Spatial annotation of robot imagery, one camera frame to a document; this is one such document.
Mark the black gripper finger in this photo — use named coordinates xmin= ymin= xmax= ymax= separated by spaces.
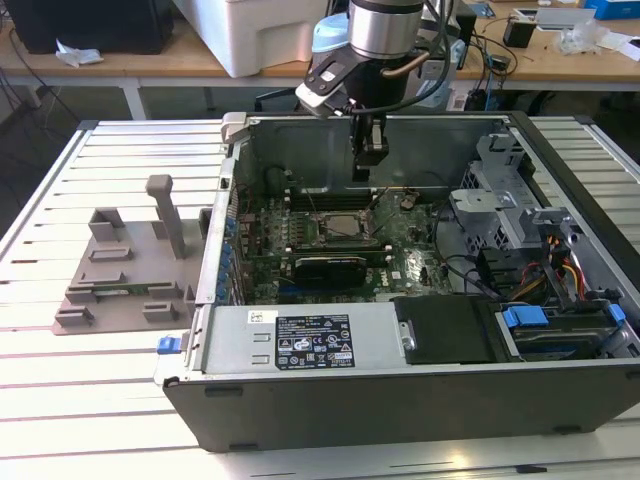
xmin=349 ymin=113 xmax=390 ymax=182

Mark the metal socket cover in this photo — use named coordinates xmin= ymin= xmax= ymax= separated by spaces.
xmin=360 ymin=205 xmax=381 ymax=237

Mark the CPU socket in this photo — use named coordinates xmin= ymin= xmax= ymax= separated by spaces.
xmin=312 ymin=208 xmax=377 ymax=242

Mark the black RAM slot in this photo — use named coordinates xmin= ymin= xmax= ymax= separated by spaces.
xmin=289 ymin=199 xmax=377 ymax=207
xmin=288 ymin=190 xmax=376 ymax=197
xmin=287 ymin=242 xmax=389 ymax=249
xmin=288 ymin=195 xmax=376 ymax=202
xmin=287 ymin=237 xmax=389 ymax=244
xmin=287 ymin=246 xmax=390 ymax=253
xmin=289 ymin=204 xmax=377 ymax=212
xmin=287 ymin=250 xmax=390 ymax=262

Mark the round black case speaker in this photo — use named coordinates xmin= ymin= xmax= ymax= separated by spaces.
xmin=263 ymin=167 xmax=292 ymax=196

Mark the silver metal drive cage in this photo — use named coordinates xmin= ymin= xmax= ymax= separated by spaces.
xmin=449 ymin=132 xmax=591 ymax=261

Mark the white foam box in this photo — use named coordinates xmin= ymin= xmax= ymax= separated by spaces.
xmin=185 ymin=0 xmax=332 ymax=80

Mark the green motherboard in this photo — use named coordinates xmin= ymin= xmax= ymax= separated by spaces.
xmin=233 ymin=192 xmax=454 ymax=307

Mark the black graphics card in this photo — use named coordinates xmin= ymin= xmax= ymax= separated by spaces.
xmin=293 ymin=254 xmax=367 ymax=290

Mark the pale grey case corner cap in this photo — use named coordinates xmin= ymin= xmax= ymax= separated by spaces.
xmin=221 ymin=112 xmax=247 ymax=146

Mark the small black box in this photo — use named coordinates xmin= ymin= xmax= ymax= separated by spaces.
xmin=502 ymin=16 xmax=537 ymax=50

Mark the black connector block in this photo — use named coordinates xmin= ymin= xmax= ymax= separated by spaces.
xmin=477 ymin=249 xmax=516 ymax=286

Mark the wooden desk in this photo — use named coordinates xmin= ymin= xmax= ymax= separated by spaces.
xmin=0 ymin=19 xmax=321 ymax=121
xmin=452 ymin=9 xmax=640 ymax=96

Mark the black plastic drive cover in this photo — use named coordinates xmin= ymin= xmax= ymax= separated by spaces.
xmin=392 ymin=295 xmax=501 ymax=365

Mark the grey flat device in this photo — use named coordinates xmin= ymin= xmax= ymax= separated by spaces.
xmin=533 ymin=7 xmax=599 ymax=33

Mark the clear plastic bag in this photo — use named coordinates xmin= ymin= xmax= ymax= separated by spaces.
xmin=558 ymin=22 xmax=610 ymax=56

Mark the hard disk in blue carrier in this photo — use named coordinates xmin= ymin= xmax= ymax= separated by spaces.
xmin=495 ymin=303 xmax=626 ymax=362

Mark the grey power supply with label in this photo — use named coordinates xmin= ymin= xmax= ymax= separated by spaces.
xmin=192 ymin=302 xmax=406 ymax=374

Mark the blue cardboard box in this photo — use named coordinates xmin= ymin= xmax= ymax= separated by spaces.
xmin=582 ymin=0 xmax=640 ymax=21

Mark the white paper sheet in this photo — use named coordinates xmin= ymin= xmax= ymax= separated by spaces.
xmin=607 ymin=33 xmax=640 ymax=62

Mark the grey printed parts rack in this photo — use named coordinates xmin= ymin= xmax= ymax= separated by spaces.
xmin=52 ymin=173 xmax=214 ymax=337

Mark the open black PC case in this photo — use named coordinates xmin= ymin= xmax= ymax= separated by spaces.
xmin=153 ymin=110 xmax=640 ymax=454

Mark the large black box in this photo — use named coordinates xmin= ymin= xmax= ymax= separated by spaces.
xmin=8 ymin=0 xmax=175 ymax=56

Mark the white crumpled cloth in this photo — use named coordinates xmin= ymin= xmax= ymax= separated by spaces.
xmin=53 ymin=37 xmax=105 ymax=68

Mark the brown curved hose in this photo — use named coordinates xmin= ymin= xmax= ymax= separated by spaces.
xmin=382 ymin=49 xmax=431 ymax=81

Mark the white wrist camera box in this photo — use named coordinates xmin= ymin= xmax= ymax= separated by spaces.
xmin=294 ymin=49 xmax=352 ymax=120

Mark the black camera cable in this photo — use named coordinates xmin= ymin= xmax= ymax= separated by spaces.
xmin=349 ymin=0 xmax=459 ymax=114

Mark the black internal cable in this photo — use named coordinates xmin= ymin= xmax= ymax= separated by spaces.
xmin=430 ymin=172 xmax=506 ymax=304

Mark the yellow red wire bundle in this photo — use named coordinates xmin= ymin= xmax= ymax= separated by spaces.
xmin=519 ymin=234 xmax=587 ymax=301

